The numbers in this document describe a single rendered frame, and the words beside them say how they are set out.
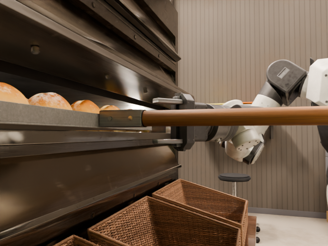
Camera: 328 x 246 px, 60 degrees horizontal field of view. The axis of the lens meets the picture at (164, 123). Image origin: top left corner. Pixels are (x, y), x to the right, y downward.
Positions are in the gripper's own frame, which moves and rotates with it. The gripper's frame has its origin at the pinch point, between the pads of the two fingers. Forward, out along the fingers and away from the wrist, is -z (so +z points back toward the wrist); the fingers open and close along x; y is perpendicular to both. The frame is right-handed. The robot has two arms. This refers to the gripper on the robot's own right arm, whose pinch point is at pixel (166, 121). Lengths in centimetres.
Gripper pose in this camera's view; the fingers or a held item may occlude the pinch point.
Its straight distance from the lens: 59.3
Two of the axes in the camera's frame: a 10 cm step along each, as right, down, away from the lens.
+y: 6.0, -0.3, -8.0
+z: 8.0, 0.2, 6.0
